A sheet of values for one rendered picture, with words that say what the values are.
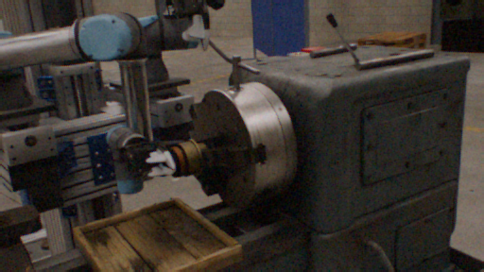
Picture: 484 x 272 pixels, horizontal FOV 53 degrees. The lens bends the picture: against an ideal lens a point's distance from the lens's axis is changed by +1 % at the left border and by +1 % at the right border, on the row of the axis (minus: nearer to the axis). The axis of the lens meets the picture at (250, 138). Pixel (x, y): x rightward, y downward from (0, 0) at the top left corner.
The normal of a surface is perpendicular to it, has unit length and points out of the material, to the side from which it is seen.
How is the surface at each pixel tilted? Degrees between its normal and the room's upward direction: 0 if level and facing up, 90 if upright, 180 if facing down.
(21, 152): 90
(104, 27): 89
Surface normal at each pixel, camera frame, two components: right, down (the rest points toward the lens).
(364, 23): -0.67, 0.26
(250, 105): 0.28, -0.63
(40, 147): 0.64, 0.20
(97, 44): 0.03, 0.29
